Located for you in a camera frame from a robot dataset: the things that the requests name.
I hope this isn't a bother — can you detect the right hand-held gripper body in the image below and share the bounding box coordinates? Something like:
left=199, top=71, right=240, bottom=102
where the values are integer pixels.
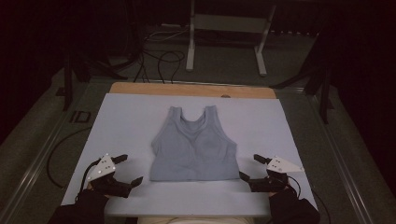
left=248, top=155, right=304, bottom=193

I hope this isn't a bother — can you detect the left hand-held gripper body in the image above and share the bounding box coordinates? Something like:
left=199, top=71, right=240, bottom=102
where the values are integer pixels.
left=86, top=153, right=133, bottom=199

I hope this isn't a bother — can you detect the grey-blue tank top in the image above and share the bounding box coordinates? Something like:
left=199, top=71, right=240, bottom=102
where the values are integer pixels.
left=149, top=105, right=241, bottom=182

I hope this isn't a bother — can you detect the person's right hand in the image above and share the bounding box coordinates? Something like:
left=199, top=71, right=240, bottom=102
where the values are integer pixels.
left=268, top=186, right=294, bottom=198

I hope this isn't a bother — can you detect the person's left hand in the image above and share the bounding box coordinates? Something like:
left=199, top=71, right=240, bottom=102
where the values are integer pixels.
left=86, top=182, right=110, bottom=200

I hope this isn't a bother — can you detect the light blue mat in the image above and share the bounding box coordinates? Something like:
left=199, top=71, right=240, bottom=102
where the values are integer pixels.
left=61, top=92, right=318, bottom=217

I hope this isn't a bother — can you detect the black metal stand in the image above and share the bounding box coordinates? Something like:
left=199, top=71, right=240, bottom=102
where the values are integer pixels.
left=270, top=31, right=336, bottom=125
left=55, top=46, right=129, bottom=112

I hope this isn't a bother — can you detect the wooden table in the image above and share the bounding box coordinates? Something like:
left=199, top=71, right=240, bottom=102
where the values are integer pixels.
left=108, top=81, right=277, bottom=100

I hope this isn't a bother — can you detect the white metal stand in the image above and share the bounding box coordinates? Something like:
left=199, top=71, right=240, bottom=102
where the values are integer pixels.
left=185, top=0, right=277, bottom=77

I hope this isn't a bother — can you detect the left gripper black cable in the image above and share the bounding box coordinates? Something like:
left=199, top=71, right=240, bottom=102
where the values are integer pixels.
left=75, top=160, right=102, bottom=202

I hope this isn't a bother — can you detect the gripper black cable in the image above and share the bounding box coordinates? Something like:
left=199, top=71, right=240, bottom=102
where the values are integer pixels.
left=286, top=175, right=332, bottom=224
left=75, top=160, right=102, bottom=202

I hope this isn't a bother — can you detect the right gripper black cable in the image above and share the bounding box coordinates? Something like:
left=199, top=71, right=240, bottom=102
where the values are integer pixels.
left=286, top=175, right=332, bottom=224

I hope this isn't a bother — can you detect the black floor cable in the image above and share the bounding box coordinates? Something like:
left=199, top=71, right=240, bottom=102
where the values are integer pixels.
left=46, top=125, right=93, bottom=189

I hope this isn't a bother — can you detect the black rectangular bracket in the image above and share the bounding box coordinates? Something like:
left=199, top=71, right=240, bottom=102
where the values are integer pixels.
left=70, top=110, right=92, bottom=124

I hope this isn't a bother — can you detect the metal floor rail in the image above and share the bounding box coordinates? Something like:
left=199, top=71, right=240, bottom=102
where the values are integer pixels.
left=274, top=87, right=375, bottom=224
left=0, top=82, right=94, bottom=224

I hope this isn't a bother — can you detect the looped black cable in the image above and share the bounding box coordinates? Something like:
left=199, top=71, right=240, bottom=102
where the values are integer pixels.
left=133, top=49, right=187, bottom=85

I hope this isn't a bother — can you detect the white cable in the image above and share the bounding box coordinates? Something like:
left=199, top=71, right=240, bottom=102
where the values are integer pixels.
left=143, top=26, right=191, bottom=44

